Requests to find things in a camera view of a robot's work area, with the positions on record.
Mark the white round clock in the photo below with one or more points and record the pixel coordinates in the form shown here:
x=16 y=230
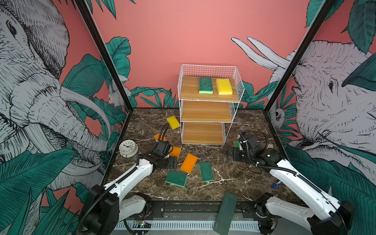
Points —
x=128 y=149

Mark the right black frame post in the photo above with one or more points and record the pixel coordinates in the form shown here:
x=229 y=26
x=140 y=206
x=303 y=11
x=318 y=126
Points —
x=318 y=20

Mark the left black frame post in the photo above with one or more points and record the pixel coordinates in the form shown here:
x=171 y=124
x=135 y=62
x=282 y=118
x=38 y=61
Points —
x=92 y=27

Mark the black frame post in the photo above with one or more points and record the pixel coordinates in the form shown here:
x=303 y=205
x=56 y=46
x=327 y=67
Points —
x=92 y=27
x=318 y=20

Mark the yellow sponge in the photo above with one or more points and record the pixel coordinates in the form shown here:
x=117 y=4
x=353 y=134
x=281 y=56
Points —
x=173 y=122
x=224 y=87

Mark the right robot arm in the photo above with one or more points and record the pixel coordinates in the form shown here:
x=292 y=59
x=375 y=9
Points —
x=323 y=213

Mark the yellow sponge beside shelf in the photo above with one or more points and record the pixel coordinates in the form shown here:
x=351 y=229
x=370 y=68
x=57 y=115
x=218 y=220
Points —
x=173 y=122

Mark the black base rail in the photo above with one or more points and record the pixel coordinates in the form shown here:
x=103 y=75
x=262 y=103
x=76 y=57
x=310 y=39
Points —
x=247 y=209

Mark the orange sponge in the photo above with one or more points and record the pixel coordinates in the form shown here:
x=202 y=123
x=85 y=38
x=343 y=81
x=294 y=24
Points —
x=157 y=137
x=175 y=151
x=189 y=163

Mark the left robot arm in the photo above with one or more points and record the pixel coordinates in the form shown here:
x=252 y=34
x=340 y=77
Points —
x=105 y=206

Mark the white wire three-tier shelf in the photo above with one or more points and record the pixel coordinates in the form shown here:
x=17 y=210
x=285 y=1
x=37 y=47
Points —
x=206 y=119

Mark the white slotted cable duct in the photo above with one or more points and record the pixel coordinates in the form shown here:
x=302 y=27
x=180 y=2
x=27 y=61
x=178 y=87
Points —
x=169 y=225

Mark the dark green foreground sponge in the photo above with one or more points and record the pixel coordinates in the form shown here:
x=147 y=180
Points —
x=225 y=214

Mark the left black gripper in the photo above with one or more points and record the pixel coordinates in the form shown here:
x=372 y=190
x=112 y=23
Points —
x=173 y=163

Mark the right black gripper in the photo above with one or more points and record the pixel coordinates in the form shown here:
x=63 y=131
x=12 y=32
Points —
x=235 y=156

